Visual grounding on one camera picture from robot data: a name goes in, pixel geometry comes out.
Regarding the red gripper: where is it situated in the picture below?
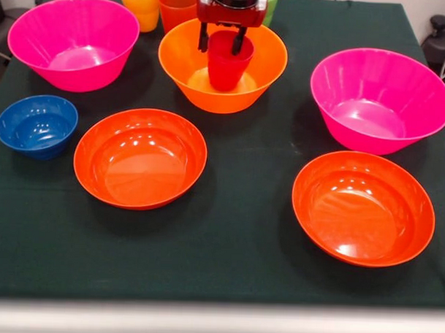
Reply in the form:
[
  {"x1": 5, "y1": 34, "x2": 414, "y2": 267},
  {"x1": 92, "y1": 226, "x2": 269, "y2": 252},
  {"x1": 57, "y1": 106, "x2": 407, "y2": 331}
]
[{"x1": 195, "y1": 0, "x2": 268, "y2": 58}]

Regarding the crimson plastic cup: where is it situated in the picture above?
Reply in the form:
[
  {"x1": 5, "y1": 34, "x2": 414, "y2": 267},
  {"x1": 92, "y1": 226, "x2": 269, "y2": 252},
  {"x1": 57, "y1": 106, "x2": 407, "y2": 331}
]
[{"x1": 205, "y1": 29, "x2": 256, "y2": 93}]

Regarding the red shallow bowl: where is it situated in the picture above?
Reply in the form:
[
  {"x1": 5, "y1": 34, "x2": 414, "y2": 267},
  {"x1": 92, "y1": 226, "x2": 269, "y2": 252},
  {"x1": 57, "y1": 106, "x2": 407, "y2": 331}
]
[
  {"x1": 289, "y1": 148, "x2": 438, "y2": 270},
  {"x1": 71, "y1": 105, "x2": 210, "y2": 213}
]

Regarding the orange large bowl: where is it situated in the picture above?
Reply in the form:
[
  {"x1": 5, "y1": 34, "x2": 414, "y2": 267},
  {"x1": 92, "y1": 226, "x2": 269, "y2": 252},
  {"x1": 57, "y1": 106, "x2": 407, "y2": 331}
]
[{"x1": 156, "y1": 16, "x2": 289, "y2": 117}]

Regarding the red-orange plastic cup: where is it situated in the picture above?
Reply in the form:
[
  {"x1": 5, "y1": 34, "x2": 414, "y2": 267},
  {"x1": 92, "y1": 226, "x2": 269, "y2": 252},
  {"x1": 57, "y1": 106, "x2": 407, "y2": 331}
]
[{"x1": 157, "y1": 0, "x2": 199, "y2": 36}]

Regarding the green plastic cup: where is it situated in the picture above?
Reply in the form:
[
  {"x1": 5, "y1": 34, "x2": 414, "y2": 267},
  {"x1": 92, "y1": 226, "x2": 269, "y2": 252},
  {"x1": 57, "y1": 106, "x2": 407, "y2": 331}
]
[{"x1": 262, "y1": 0, "x2": 280, "y2": 28}]

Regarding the yellow plastic cup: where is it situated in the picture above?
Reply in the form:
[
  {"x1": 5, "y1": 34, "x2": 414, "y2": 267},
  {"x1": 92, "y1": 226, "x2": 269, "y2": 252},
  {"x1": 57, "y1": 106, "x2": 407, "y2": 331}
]
[{"x1": 116, "y1": 0, "x2": 161, "y2": 34}]

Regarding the pink large bowl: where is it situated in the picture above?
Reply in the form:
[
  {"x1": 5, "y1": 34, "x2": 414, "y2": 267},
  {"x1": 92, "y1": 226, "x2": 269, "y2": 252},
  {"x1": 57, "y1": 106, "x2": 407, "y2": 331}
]
[
  {"x1": 5, "y1": 0, "x2": 141, "y2": 95},
  {"x1": 307, "y1": 45, "x2": 445, "y2": 158}
]

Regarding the blue small bowl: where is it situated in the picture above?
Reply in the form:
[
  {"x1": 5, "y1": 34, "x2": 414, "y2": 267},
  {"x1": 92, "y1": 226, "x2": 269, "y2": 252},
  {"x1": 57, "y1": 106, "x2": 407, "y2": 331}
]
[{"x1": 0, "y1": 93, "x2": 80, "y2": 161}]

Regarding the dark green tablecloth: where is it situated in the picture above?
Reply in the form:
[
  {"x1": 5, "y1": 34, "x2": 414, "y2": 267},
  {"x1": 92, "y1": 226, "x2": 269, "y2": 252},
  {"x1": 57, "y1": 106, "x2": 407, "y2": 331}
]
[{"x1": 0, "y1": 0, "x2": 445, "y2": 314}]

